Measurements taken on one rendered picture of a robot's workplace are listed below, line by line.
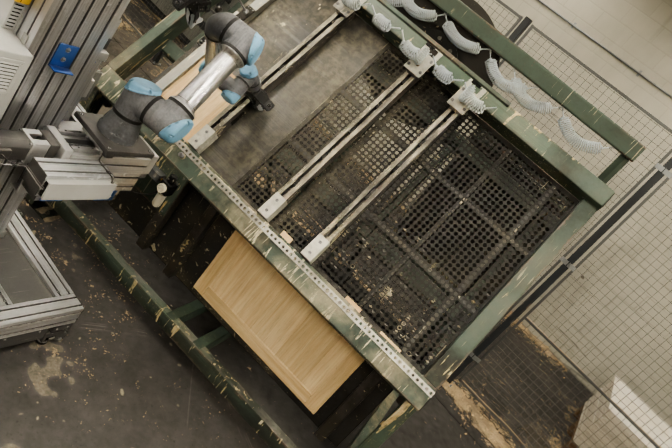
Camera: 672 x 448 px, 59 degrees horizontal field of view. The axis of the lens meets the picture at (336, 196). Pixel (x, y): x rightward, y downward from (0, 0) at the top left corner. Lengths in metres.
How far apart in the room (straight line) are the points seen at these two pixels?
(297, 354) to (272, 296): 0.31
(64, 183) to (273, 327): 1.38
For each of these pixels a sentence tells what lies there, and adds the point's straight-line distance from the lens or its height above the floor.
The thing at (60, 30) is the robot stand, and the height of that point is 1.32.
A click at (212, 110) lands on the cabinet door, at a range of 3.01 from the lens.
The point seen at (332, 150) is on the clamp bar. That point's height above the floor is 1.29.
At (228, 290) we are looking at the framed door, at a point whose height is 0.39.
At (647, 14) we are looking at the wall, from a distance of 7.40.
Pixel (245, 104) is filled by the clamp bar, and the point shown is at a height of 1.20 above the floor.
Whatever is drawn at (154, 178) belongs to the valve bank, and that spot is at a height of 0.71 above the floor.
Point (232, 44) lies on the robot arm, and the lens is 2.29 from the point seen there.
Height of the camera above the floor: 2.05
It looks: 19 degrees down
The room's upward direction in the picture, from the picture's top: 39 degrees clockwise
